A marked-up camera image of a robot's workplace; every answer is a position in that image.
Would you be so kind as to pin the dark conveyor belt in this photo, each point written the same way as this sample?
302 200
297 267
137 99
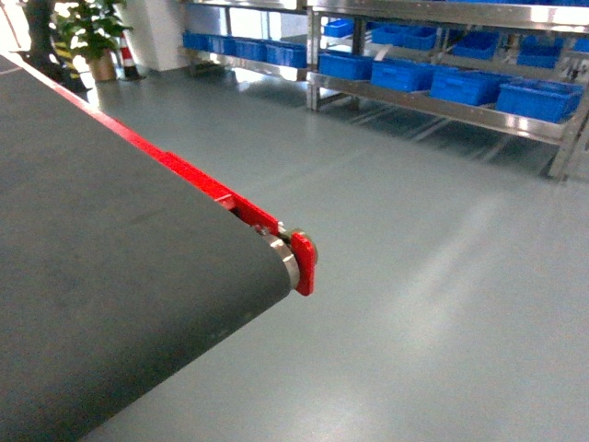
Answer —
115 272

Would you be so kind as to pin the red white traffic cone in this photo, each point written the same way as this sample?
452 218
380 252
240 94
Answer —
129 67

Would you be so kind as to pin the steel roller end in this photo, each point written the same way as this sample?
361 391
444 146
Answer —
287 256

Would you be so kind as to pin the red conveyor side rail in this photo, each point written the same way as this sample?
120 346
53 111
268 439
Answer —
260 220

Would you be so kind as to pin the blue plastic bin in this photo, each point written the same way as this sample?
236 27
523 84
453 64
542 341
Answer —
540 100
345 65
402 75
474 88

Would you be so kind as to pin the green potted plant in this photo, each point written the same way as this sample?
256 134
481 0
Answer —
89 30

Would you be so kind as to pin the stainless steel shelf rack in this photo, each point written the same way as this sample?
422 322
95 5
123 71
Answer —
514 67

